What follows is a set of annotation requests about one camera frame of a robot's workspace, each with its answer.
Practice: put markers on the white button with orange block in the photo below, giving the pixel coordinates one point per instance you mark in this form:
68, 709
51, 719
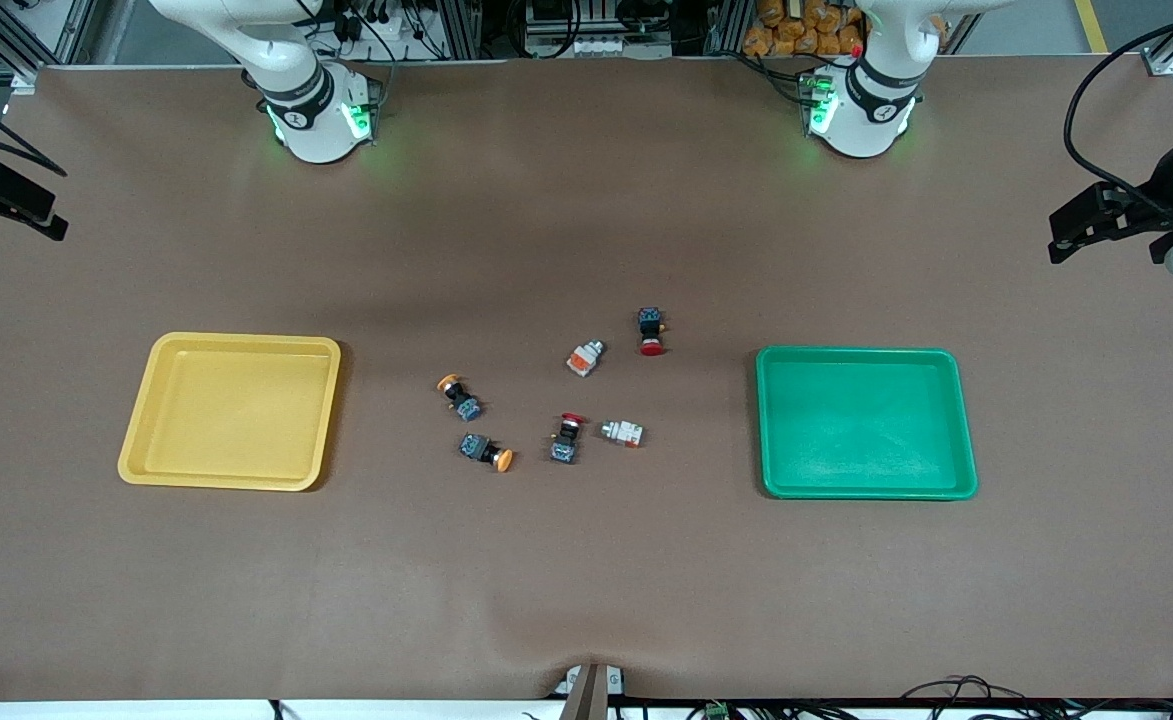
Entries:
584, 358

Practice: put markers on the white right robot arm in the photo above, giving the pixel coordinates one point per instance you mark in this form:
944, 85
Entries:
311, 120

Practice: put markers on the small green connector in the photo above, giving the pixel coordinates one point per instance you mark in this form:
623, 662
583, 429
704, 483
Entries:
716, 711

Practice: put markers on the orange-capped push button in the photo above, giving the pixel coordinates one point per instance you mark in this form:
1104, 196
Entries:
460, 398
484, 451

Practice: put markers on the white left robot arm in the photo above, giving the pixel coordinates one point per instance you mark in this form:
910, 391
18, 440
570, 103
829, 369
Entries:
866, 110

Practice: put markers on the brown table mat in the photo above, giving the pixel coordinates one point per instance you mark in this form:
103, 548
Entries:
586, 560

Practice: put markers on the green plastic tray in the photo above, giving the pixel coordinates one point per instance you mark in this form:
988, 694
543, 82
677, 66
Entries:
864, 425

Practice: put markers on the metal table edge bracket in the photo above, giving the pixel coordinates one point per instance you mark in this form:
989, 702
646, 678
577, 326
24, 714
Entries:
591, 690

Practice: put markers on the yellow plastic tray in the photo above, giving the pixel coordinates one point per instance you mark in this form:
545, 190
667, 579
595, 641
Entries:
231, 412

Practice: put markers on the white button with red mark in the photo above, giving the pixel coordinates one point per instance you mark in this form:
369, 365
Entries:
624, 432

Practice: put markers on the red-capped push button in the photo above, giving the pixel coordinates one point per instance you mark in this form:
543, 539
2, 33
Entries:
566, 440
651, 330

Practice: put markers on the white power strip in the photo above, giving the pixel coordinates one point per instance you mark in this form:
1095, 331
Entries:
596, 46

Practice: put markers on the pile of orange bags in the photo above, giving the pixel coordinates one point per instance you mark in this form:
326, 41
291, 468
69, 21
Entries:
806, 28

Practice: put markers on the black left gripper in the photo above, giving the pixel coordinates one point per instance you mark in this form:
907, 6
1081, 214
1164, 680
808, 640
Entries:
1138, 212

